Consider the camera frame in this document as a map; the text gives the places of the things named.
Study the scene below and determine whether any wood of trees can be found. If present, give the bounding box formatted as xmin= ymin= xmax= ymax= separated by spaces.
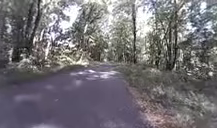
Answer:
xmin=0 ymin=0 xmax=217 ymax=81

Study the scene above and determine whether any grey asphalt path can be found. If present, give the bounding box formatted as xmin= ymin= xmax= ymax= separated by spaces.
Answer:
xmin=0 ymin=62 xmax=150 ymax=128

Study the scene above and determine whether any leaf-strewn earth verge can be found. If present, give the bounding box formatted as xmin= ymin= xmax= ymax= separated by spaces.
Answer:
xmin=115 ymin=62 xmax=217 ymax=128

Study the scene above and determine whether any grassy verge with leaves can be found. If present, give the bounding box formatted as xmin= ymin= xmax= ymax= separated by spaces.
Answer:
xmin=0 ymin=61 xmax=94 ymax=88

